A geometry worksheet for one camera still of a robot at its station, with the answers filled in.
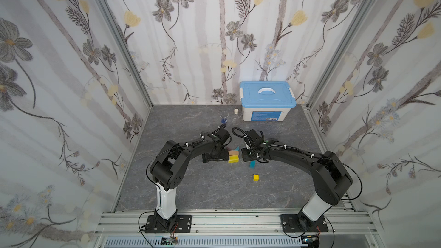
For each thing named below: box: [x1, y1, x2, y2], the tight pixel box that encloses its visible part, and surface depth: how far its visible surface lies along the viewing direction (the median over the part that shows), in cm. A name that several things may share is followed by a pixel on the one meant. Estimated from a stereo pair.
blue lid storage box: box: [239, 80, 297, 123], surface depth 106 cm
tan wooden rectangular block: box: [228, 150, 239, 156], surface depth 95 cm
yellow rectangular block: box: [228, 155, 240, 164], surface depth 95 cm
